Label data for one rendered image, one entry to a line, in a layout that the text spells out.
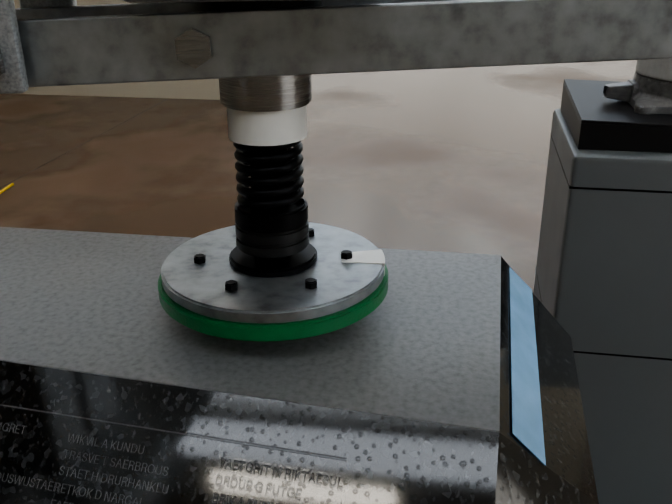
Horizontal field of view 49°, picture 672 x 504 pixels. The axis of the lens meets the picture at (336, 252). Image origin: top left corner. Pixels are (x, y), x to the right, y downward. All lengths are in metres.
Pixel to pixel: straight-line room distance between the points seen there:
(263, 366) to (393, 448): 0.14
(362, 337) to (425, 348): 0.06
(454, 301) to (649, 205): 0.74
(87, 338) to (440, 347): 0.33
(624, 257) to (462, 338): 0.81
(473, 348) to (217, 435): 0.24
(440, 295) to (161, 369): 0.29
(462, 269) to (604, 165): 0.62
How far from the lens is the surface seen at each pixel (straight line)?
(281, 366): 0.64
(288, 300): 0.63
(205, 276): 0.68
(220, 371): 0.65
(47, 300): 0.81
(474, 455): 0.58
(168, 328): 0.72
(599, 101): 1.56
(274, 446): 0.60
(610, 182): 1.41
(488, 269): 0.83
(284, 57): 0.59
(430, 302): 0.75
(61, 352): 0.71
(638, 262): 1.48
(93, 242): 0.94
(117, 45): 0.61
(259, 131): 0.63
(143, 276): 0.83
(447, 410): 0.59
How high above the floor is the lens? 1.17
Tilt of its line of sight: 23 degrees down
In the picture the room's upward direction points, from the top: 1 degrees counter-clockwise
